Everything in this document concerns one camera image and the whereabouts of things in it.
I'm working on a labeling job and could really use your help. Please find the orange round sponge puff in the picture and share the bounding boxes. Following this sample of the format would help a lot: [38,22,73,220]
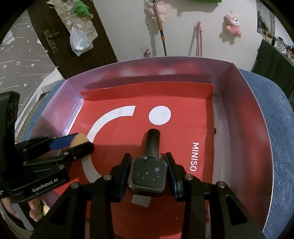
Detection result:
[70,133,89,148]

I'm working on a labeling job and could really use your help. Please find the black nail polish bottle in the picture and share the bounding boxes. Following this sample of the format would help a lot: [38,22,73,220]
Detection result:
[128,129,167,197]

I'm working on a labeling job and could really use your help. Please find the person's left hand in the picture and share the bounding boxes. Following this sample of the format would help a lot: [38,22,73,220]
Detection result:
[1,197,43,222]

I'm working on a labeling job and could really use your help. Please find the red Miniso paper liner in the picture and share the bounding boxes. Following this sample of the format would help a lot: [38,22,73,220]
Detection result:
[55,82,215,239]

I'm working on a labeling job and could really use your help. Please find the purple cardboard box tray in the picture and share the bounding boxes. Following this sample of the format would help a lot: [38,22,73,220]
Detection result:
[32,57,273,238]

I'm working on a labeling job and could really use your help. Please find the white plastic bag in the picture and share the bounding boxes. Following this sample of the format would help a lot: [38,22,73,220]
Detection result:
[70,27,93,57]

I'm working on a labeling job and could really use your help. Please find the dark wooden door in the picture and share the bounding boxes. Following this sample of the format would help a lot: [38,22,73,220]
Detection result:
[28,1,117,79]

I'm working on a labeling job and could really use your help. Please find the blue textured table cloth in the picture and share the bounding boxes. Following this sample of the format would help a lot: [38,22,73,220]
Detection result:
[23,62,293,238]

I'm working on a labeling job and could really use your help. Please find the green plush dinosaur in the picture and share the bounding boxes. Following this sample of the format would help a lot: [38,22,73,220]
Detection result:
[73,1,93,19]

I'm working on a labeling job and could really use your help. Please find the pink folded umbrella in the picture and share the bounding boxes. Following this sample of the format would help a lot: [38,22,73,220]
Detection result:
[195,21,203,57]

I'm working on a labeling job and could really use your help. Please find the dark green covered side table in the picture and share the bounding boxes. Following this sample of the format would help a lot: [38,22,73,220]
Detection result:
[251,40,293,98]

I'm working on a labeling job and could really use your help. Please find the pink plush pig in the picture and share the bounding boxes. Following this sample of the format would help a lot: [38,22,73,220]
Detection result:
[145,1,167,22]

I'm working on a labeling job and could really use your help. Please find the brass door handle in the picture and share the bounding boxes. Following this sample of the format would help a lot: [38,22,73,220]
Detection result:
[43,29,60,55]

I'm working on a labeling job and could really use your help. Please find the hanging fabric wall organizer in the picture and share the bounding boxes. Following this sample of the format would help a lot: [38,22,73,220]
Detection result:
[46,0,98,41]

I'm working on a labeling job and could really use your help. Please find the mop handle orange grip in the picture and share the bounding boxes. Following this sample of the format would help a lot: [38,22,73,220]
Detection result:
[153,0,167,56]

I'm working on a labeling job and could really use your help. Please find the pink plush bear keychain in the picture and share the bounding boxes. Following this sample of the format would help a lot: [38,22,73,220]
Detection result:
[226,15,242,38]

